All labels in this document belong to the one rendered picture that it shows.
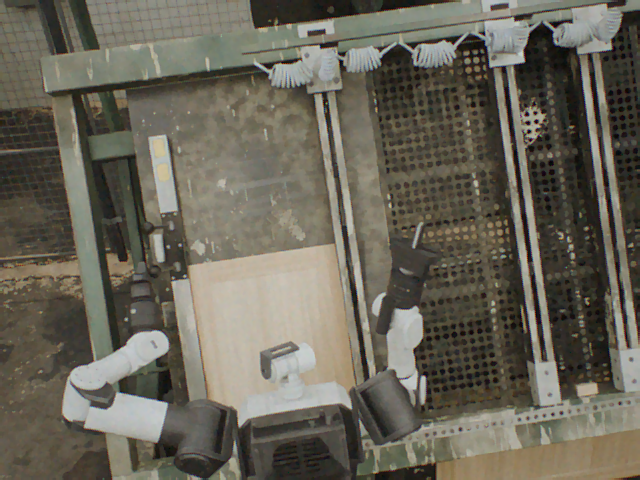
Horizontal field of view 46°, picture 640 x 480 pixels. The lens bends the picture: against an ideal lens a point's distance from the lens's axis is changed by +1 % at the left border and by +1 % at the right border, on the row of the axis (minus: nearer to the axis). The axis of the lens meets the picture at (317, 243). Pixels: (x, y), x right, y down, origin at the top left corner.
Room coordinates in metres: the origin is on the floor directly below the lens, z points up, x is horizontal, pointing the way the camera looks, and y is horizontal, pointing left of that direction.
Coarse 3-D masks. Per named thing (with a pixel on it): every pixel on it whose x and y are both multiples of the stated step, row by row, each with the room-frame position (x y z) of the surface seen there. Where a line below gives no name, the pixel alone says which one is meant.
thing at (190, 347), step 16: (160, 160) 1.96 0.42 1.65; (160, 192) 1.91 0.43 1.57; (176, 192) 1.93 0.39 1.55; (160, 208) 1.88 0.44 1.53; (176, 208) 1.88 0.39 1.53; (176, 288) 1.76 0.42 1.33; (176, 304) 1.73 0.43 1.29; (192, 304) 1.74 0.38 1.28; (192, 320) 1.71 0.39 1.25; (192, 336) 1.68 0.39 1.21; (192, 352) 1.66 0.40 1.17; (192, 368) 1.63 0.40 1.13; (192, 384) 1.61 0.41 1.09
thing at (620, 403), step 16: (608, 400) 1.55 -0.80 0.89; (624, 400) 1.55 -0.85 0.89; (512, 416) 1.53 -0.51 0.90; (528, 416) 1.53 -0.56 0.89; (560, 416) 1.53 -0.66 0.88; (416, 432) 1.51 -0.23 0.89; (432, 432) 1.51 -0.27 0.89; (448, 432) 1.51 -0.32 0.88; (464, 432) 1.51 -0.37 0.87; (368, 448) 1.49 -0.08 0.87
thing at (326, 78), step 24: (312, 24) 2.09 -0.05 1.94; (312, 48) 2.06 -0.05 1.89; (312, 72) 2.02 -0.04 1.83; (336, 72) 2.02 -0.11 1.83; (312, 96) 2.08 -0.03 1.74; (336, 120) 1.98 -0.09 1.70; (336, 144) 1.95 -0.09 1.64; (336, 168) 1.92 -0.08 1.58; (336, 192) 1.90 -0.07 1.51; (336, 216) 1.84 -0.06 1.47; (336, 240) 1.80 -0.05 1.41; (360, 288) 1.73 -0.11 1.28; (360, 312) 1.69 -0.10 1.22; (360, 336) 1.68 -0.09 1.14; (360, 360) 1.62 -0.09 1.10
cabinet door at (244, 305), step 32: (256, 256) 1.82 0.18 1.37; (288, 256) 1.82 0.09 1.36; (320, 256) 1.82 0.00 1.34; (192, 288) 1.77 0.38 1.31; (224, 288) 1.78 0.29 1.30; (256, 288) 1.77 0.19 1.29; (288, 288) 1.77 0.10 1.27; (320, 288) 1.77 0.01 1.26; (224, 320) 1.72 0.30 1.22; (256, 320) 1.72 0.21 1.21; (288, 320) 1.72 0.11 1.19; (320, 320) 1.72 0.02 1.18; (224, 352) 1.67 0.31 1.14; (256, 352) 1.67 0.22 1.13; (320, 352) 1.67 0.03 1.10; (224, 384) 1.62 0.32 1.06; (256, 384) 1.62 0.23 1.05; (352, 384) 1.62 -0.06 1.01
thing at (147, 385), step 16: (496, 208) 2.84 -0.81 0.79; (432, 224) 2.88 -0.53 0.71; (512, 320) 2.19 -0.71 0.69; (448, 352) 2.24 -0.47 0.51; (464, 352) 2.22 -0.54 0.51; (144, 384) 1.95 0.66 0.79; (160, 384) 1.97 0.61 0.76; (480, 384) 1.75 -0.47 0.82; (160, 400) 1.91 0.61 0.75; (144, 448) 1.66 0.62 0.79; (160, 448) 1.72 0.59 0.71; (176, 448) 1.68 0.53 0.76; (432, 464) 1.73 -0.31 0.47
